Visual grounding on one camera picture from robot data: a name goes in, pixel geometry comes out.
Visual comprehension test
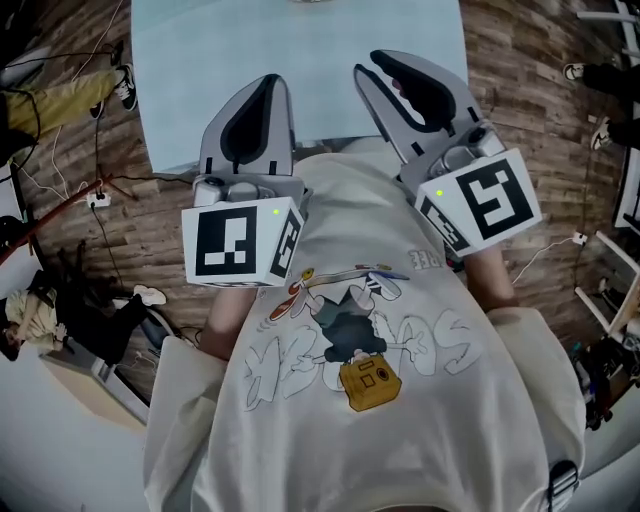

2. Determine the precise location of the white panel with black edge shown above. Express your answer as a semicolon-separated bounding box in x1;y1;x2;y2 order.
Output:
612;147;640;231

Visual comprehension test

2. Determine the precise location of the light blue tablecloth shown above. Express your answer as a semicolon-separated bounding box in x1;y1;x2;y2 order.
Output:
130;0;470;175

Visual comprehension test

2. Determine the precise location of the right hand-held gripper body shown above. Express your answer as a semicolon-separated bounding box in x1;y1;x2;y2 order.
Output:
397;118;544;259

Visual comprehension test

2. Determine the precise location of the beige low cabinet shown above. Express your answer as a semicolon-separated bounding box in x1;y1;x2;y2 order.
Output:
39;344;151;431

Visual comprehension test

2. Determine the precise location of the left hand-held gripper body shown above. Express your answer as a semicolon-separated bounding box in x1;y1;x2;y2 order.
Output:
180;173;314;290

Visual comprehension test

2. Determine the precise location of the person's right forearm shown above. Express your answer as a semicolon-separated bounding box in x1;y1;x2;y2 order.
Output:
462;243;517;315

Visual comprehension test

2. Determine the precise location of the person's left forearm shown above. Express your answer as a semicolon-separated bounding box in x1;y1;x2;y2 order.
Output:
198;285;264;362

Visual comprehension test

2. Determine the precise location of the person's cream printed shirt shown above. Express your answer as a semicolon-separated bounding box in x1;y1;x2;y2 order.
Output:
142;135;589;512

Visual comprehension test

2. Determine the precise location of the white metal frame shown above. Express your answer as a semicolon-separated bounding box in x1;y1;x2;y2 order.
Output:
577;0;640;56
574;229;640;336

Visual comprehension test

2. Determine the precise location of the white cable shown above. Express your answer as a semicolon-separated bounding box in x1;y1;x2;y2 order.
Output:
510;236;576;287

